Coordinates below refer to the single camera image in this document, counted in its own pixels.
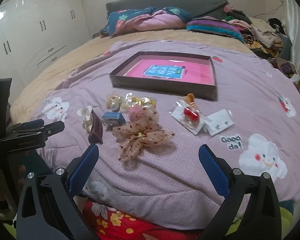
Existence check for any cream hair claw clip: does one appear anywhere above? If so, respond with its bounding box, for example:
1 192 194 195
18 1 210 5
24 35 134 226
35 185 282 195
77 106 93 133

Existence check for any maroon hair claw clip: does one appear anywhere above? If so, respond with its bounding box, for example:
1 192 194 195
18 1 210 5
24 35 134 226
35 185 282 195
88 111 103 144

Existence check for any small blue box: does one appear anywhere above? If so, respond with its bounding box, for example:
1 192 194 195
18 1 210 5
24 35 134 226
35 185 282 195
101 112 126 131

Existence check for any yellow hoop earrings bag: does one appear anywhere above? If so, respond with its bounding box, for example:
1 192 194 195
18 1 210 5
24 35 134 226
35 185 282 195
120 92 157 113

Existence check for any beige mesh bow scrunchie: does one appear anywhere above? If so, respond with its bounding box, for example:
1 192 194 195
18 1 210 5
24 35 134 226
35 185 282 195
111 108 175 161

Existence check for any white stud earrings card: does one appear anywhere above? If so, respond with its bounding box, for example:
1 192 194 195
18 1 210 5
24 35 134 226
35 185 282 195
204 109 235 136

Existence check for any red cherry earrings card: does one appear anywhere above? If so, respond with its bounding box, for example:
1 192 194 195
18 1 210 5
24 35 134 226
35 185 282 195
170 100 206 135

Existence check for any orange spiral hair tie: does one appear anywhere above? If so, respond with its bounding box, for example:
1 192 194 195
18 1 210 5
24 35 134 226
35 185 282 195
181 93 199 112

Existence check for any pearl hair accessory bag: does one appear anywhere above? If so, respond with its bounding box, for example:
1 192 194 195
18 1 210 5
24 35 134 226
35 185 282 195
106 94 124 112

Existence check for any pink pompom hair clip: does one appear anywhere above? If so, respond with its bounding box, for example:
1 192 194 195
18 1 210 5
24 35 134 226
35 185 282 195
128 105 146 122

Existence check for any tan bed sheet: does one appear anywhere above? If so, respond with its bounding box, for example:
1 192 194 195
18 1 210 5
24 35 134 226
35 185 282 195
10 29 253 124

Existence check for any red floral blanket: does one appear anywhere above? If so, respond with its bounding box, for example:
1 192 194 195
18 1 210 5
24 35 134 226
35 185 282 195
83 199 202 240

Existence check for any white wardrobe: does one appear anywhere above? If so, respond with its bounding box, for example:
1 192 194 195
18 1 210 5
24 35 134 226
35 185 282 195
0 0 91 103

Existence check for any lilac cartoon blanket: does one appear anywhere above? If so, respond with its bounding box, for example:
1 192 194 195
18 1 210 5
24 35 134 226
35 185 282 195
32 41 300 230

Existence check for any floral navy pink quilt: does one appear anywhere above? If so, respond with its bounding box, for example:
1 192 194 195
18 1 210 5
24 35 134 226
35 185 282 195
99 7 193 37

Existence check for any pink book in tray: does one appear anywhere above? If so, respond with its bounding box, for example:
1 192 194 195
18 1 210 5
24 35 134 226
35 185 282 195
123 59 215 85

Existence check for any brown cardboard tray box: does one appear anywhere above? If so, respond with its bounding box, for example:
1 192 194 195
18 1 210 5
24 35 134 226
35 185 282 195
109 51 217 101

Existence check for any pile of folded clothes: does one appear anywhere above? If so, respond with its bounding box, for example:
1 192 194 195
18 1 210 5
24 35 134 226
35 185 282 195
224 4 300 88

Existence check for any dark grey headboard cover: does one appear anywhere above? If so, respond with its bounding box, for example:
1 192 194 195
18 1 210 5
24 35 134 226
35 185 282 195
106 0 228 20

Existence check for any striped purple teal pillow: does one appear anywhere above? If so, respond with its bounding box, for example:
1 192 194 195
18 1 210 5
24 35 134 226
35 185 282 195
186 18 244 43

